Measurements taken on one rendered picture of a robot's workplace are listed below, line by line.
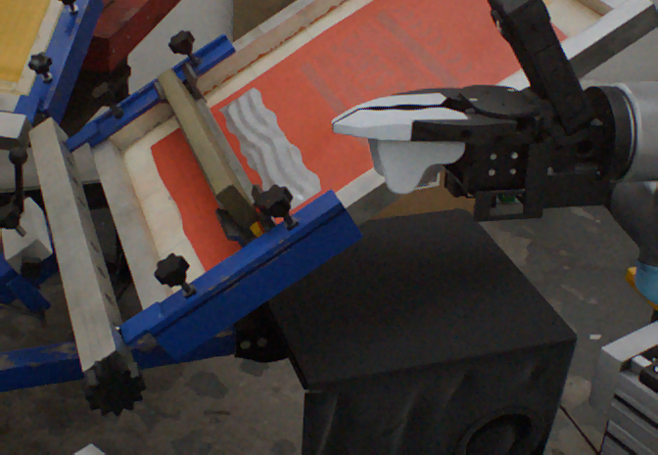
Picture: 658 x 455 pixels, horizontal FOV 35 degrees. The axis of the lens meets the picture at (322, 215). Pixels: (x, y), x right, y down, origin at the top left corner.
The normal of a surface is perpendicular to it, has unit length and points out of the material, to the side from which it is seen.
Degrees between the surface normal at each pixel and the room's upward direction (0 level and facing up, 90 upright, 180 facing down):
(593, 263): 0
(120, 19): 0
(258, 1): 91
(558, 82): 84
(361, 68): 32
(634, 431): 90
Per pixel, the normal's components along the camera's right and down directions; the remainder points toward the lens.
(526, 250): 0.06, -0.86
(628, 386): -0.81, 0.26
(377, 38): -0.45, -0.67
